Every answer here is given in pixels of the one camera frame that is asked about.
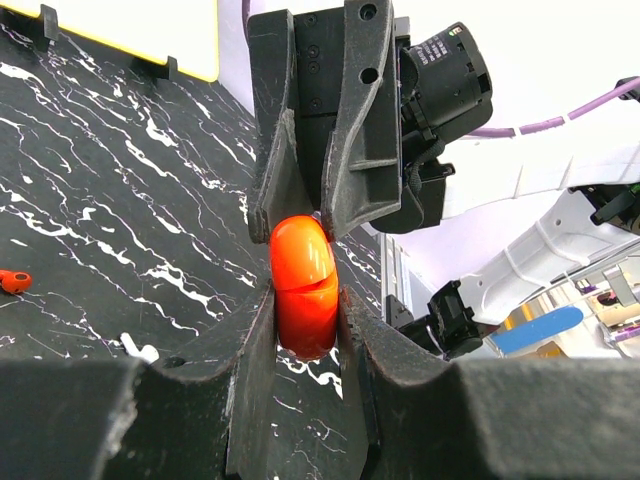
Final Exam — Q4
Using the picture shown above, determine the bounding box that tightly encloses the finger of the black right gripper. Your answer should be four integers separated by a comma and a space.
320, 1, 402, 240
248, 10, 313, 244

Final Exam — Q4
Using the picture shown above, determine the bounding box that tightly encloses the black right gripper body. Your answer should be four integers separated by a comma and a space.
294, 7, 344, 210

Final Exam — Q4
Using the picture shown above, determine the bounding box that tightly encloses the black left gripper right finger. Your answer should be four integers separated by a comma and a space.
338, 288, 639, 479

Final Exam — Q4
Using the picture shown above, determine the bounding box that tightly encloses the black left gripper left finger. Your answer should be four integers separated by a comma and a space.
1, 283, 276, 479

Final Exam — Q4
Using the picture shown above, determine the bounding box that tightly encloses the orange charging case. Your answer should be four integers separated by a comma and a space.
269, 215, 339, 361

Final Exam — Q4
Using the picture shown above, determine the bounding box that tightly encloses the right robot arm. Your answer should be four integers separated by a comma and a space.
247, 1, 639, 359

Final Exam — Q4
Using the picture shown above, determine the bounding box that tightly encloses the white earbud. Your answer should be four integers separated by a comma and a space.
120, 332, 160, 364

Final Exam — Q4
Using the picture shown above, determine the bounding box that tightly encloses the blue oval object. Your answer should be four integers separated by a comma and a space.
490, 306, 584, 355

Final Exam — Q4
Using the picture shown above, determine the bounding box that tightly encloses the yellow framed whiteboard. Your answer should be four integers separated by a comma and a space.
1, 0, 220, 82

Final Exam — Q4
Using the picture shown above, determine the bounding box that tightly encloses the black whiteboard stand foot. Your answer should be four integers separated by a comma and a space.
131, 56, 178, 81
14, 4, 60, 51

